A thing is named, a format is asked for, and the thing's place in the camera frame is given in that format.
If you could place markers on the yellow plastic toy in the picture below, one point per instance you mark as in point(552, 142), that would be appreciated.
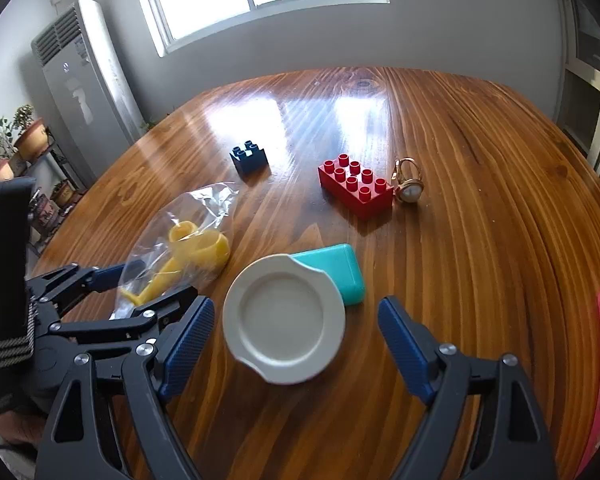
point(205, 250)

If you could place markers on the red building block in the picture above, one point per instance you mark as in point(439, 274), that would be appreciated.
point(355, 185)

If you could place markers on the wooden desk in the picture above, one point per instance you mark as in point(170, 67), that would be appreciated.
point(455, 235)

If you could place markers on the blue building block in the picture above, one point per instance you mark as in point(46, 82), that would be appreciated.
point(250, 160)

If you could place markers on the grey standing air conditioner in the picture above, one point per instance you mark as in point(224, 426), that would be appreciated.
point(85, 90)

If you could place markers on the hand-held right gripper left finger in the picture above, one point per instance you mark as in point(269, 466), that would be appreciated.
point(190, 345)

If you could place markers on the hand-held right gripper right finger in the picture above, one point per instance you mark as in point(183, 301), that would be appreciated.
point(400, 345)

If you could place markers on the small potted plant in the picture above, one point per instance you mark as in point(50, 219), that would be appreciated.
point(62, 194)

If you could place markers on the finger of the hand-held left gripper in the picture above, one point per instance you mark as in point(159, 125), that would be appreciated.
point(80, 280)
point(130, 322)

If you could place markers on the white plastic plate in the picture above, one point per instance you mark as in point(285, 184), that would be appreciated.
point(285, 320)

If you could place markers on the black plant rack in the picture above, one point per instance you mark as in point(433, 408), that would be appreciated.
point(67, 170)

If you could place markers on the dark patterned flowerpot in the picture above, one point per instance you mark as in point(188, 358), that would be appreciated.
point(44, 212)

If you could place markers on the white glass door cabinet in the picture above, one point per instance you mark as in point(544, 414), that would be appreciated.
point(590, 85)

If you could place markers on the teal plastic box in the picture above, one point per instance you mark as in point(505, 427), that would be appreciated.
point(340, 270)

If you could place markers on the clear plastic bag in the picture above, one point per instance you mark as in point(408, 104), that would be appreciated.
point(205, 200)

